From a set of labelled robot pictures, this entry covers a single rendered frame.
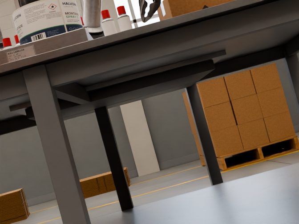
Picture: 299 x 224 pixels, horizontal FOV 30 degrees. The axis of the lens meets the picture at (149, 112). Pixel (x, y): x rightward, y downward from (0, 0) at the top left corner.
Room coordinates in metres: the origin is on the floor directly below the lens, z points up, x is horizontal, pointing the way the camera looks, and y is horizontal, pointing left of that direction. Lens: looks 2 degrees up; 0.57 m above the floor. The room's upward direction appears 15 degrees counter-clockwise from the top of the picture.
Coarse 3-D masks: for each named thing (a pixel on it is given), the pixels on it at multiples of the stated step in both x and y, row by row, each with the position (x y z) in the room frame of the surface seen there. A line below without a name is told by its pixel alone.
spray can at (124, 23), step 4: (120, 8) 2.21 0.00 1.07; (124, 8) 2.22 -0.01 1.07; (120, 12) 2.21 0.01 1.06; (124, 12) 2.22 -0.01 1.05; (120, 16) 2.21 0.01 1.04; (124, 16) 2.20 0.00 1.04; (128, 16) 2.21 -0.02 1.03; (120, 20) 2.21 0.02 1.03; (124, 20) 2.20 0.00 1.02; (128, 20) 2.21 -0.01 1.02; (120, 24) 2.21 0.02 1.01; (124, 24) 2.20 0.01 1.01; (128, 24) 2.21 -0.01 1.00; (120, 28) 2.22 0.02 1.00; (124, 28) 2.21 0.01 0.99; (128, 28) 2.21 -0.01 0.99
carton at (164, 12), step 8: (168, 0) 2.40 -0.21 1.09; (176, 0) 2.41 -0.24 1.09; (184, 0) 2.41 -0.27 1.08; (192, 0) 2.42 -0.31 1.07; (200, 0) 2.43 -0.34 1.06; (208, 0) 2.43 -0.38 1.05; (216, 0) 2.44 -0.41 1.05; (224, 0) 2.44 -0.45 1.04; (232, 0) 2.45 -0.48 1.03; (160, 8) 2.56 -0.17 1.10; (168, 8) 2.43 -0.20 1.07; (176, 8) 2.40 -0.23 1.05; (184, 8) 2.41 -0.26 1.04; (192, 8) 2.42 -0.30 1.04; (200, 8) 2.42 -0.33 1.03; (160, 16) 2.60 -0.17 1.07; (168, 16) 2.46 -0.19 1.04
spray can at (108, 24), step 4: (104, 12) 2.21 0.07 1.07; (108, 12) 2.22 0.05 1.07; (104, 16) 2.21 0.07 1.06; (108, 16) 2.21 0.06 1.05; (104, 20) 2.20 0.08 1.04; (108, 20) 2.20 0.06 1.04; (112, 20) 2.21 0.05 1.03; (104, 24) 2.21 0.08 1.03; (108, 24) 2.20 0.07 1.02; (112, 24) 2.21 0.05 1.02; (104, 28) 2.21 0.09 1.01; (108, 28) 2.20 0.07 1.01; (112, 28) 2.20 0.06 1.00; (104, 32) 2.22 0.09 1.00; (108, 32) 2.20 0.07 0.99; (112, 32) 2.20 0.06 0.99; (116, 32) 2.22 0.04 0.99
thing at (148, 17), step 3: (153, 3) 2.20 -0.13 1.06; (156, 3) 2.22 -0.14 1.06; (150, 6) 2.22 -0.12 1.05; (153, 6) 2.20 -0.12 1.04; (150, 9) 2.22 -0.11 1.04; (153, 9) 2.22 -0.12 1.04; (147, 12) 2.22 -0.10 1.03; (150, 12) 2.18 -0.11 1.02; (153, 12) 2.22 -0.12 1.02; (147, 15) 2.22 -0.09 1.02; (150, 15) 2.21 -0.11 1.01; (147, 18) 2.22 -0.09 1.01; (144, 21) 2.22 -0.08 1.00
